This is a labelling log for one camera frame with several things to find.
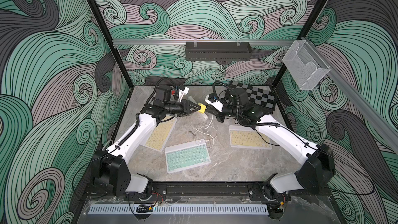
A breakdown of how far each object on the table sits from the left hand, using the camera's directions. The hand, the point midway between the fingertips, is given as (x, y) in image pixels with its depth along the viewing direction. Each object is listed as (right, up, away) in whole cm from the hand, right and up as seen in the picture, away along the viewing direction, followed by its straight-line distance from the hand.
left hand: (199, 108), depth 72 cm
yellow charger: (+2, 0, +2) cm, 3 cm away
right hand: (+5, 0, +5) cm, 7 cm away
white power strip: (+4, -7, +28) cm, 29 cm away
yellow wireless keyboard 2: (+28, -19, +21) cm, 40 cm away
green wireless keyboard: (-7, -28, +14) cm, 32 cm away
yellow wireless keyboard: (-26, -20, +20) cm, 38 cm away
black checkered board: (+47, +5, +36) cm, 60 cm away
